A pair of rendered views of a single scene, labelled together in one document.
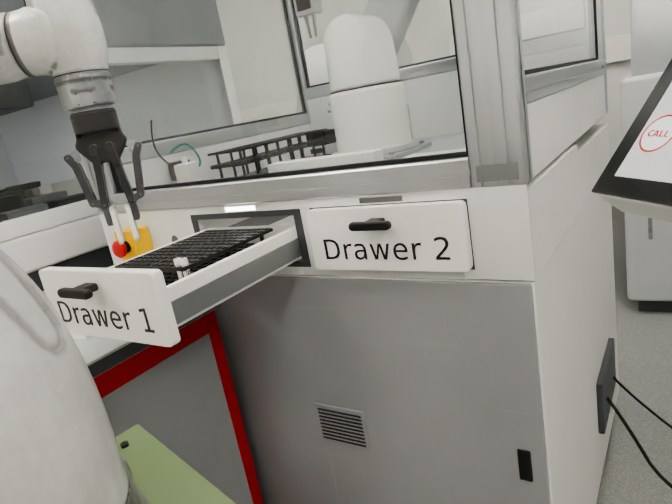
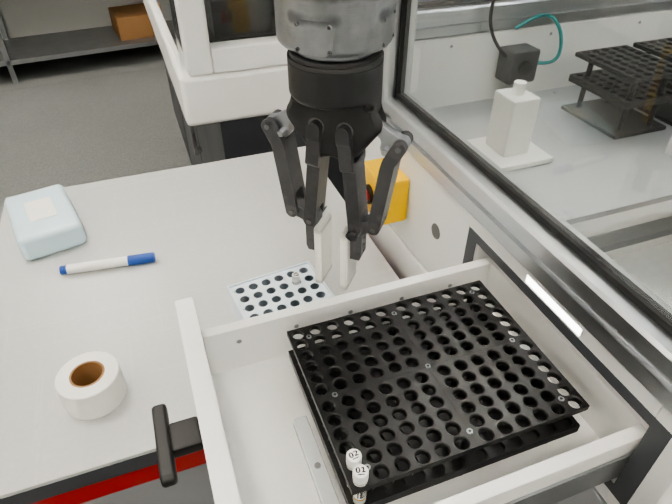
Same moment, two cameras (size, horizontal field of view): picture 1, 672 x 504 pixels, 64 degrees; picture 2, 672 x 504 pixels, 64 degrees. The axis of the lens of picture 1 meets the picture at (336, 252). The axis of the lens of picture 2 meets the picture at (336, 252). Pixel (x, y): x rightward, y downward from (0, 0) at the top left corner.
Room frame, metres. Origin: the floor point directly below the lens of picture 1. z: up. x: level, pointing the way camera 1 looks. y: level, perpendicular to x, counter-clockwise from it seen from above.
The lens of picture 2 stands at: (0.62, 0.13, 1.30)
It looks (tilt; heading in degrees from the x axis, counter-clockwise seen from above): 38 degrees down; 35
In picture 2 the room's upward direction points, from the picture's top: straight up
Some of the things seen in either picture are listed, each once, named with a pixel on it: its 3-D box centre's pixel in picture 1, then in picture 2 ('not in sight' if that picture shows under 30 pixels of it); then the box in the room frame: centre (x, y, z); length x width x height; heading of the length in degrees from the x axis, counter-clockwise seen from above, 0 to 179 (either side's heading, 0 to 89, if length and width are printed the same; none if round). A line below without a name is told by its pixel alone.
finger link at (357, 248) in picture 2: (138, 205); (367, 237); (0.98, 0.34, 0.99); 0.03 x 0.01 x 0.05; 103
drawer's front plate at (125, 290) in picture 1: (104, 303); (217, 450); (0.78, 0.36, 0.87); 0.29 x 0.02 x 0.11; 55
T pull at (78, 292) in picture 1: (82, 290); (179, 438); (0.75, 0.37, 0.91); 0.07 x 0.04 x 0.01; 55
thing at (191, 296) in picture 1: (205, 263); (432, 387); (0.95, 0.24, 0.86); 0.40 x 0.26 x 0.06; 145
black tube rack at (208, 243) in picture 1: (200, 262); (424, 387); (0.94, 0.24, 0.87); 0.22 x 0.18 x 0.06; 145
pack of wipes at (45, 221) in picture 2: not in sight; (44, 220); (0.95, 0.94, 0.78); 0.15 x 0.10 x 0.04; 68
